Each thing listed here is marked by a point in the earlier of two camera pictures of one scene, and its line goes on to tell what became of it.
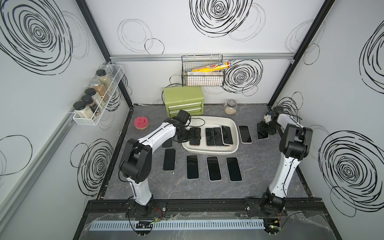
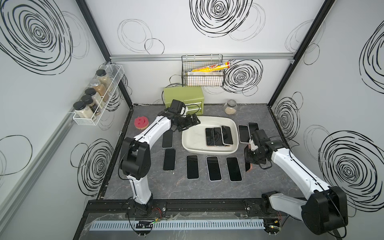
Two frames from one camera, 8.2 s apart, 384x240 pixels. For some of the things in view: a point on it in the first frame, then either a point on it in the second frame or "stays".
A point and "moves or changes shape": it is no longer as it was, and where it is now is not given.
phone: [245, 134] stays
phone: [261, 136] moves or changes shape
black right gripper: [262, 127] → [247, 157]
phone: [192, 167] stays
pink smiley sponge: [141, 122] stays
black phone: [213, 168] stays
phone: [169, 160] stays
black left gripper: [191, 136] → [188, 123]
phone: [168, 144] stays
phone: [233, 169] stays
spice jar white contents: [97, 98] stays
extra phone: [197, 138] → [247, 166]
